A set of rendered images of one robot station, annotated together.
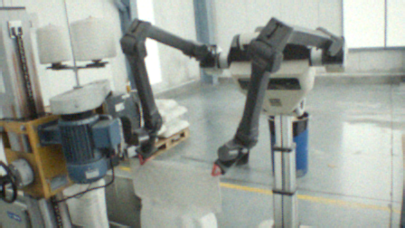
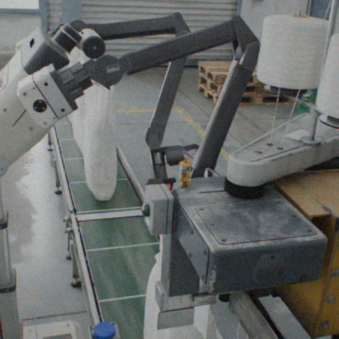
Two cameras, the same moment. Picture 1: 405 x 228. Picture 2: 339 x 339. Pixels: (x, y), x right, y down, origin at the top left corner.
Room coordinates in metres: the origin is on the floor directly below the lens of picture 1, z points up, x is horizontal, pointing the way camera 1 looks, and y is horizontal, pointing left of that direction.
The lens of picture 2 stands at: (2.44, 1.00, 1.81)
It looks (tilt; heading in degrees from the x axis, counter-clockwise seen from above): 23 degrees down; 222
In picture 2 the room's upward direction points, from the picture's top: 3 degrees clockwise
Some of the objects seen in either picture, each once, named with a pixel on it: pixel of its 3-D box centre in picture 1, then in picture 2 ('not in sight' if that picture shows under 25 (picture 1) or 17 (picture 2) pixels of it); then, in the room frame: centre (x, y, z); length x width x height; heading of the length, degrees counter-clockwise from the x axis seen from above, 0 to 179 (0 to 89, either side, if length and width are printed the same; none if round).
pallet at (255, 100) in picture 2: not in sight; (246, 91); (-3.47, -2.86, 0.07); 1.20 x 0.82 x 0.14; 147
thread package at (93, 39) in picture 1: (93, 40); (293, 51); (1.32, 0.39, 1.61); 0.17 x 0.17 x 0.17
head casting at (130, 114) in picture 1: (103, 118); (234, 256); (1.65, 0.50, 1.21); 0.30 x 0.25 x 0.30; 59
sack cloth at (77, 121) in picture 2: not in sight; (86, 101); (0.11, -1.94, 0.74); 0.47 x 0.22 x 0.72; 60
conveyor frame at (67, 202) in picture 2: not in sight; (86, 151); (0.14, -1.91, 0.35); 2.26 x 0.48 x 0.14; 59
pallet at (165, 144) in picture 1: (146, 141); not in sight; (4.79, 0.86, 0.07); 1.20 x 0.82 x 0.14; 151
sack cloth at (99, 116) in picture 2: not in sight; (100, 134); (0.50, -1.31, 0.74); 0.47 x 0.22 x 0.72; 57
